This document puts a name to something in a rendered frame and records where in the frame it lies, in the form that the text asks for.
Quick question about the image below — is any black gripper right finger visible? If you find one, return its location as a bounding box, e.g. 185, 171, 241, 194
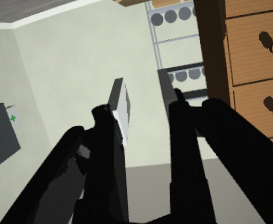
157, 68, 273, 224

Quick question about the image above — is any small brown chest of drawers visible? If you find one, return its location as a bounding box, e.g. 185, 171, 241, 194
193, 0, 273, 110

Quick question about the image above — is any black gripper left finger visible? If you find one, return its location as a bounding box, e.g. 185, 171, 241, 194
0, 77, 131, 224

